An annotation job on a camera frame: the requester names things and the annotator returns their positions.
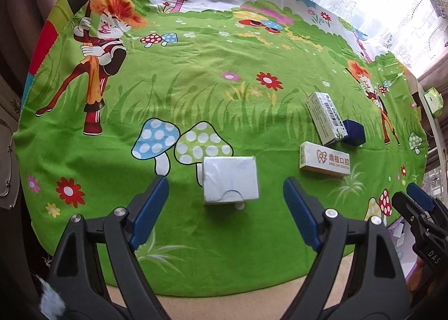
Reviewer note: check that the purple cardboard storage box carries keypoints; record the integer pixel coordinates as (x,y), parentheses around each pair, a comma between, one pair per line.
(403,240)

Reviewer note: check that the green cartoon tablecloth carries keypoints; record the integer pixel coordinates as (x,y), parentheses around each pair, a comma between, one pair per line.
(119,91)

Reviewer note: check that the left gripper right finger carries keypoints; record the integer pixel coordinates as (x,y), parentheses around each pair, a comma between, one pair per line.
(375,288)

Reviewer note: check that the small white cube box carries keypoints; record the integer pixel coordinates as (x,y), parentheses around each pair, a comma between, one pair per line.
(230,180)

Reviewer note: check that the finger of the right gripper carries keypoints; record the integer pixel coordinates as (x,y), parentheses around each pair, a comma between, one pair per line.
(420,221)
(425,199)

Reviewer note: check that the dark blue small box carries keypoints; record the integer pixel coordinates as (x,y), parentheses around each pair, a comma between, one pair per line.
(355,133)

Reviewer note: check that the white dental box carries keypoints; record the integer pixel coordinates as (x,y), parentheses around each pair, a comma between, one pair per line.
(321,159)

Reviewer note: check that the beige plush cushion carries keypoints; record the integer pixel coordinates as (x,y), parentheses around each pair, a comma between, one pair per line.
(269,304)

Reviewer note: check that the green tissue pack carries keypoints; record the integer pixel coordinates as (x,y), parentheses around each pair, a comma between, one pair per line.
(435,101)

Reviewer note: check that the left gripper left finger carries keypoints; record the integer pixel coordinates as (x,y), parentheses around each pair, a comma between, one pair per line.
(76,287)

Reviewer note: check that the white barcode medicine box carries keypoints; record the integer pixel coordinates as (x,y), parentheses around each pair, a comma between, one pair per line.
(326,118)

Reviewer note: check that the brown drape curtain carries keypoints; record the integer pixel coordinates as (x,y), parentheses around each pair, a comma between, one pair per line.
(21,24)

